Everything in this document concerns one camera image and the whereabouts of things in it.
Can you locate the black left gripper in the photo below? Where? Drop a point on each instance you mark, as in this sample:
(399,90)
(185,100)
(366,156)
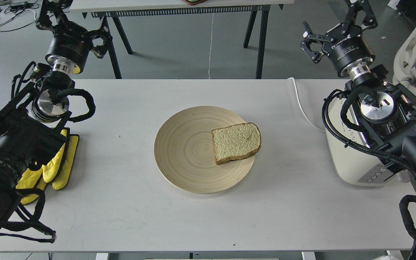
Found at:
(67,46)

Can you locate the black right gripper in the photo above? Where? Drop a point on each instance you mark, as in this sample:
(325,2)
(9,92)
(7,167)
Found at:
(350,48)

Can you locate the slice of bread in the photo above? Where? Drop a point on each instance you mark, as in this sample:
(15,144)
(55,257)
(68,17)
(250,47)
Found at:
(235,142)

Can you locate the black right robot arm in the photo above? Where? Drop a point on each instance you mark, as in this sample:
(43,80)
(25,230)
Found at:
(371,123)

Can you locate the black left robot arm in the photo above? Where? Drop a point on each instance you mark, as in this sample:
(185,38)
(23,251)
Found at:
(42,100)

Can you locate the cream white toaster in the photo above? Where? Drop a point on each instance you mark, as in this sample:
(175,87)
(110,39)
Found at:
(351,165)

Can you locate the background table with black legs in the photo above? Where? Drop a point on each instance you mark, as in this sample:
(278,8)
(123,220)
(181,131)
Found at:
(133,8)

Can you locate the yellow oven glove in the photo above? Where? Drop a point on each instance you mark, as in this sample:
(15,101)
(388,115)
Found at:
(56,172)

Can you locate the round bamboo plate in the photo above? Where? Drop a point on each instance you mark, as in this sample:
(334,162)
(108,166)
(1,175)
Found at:
(185,155)

